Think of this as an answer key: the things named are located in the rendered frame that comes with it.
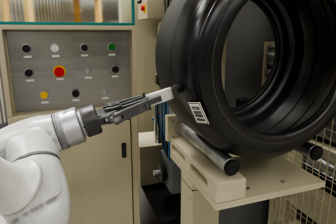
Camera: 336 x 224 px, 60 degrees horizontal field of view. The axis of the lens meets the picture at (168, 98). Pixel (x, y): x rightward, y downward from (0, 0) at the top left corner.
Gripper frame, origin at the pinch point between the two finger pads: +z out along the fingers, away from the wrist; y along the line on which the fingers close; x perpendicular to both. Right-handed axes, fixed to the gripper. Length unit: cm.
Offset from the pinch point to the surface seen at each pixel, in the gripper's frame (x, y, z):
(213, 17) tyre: -16.5, -11.3, 13.4
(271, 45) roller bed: 5, 36, 63
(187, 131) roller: 19.3, 15.7, 9.9
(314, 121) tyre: 17.4, -11.8, 37.2
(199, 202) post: 56, 26, 11
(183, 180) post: 50, 36, 9
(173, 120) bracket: 17.2, 23.3, 8.4
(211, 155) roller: 20.1, -3.1, 9.2
